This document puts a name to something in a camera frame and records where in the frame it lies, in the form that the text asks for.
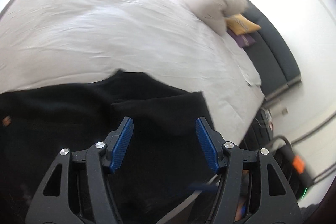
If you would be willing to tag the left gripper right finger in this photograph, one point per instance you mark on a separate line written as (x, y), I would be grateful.
(270, 197)

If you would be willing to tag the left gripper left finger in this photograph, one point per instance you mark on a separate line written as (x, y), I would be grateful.
(51, 202)

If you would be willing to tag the black pants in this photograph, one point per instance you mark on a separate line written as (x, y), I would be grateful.
(164, 160)

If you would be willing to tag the dark padded headboard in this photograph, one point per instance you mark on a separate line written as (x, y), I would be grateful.
(271, 56)

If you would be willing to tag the purple pillow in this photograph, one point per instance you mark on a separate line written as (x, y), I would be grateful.
(242, 41)

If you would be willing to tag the yellow pillow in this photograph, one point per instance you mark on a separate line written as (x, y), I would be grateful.
(241, 25)

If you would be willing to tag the white bed sheet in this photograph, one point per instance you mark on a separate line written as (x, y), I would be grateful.
(49, 42)

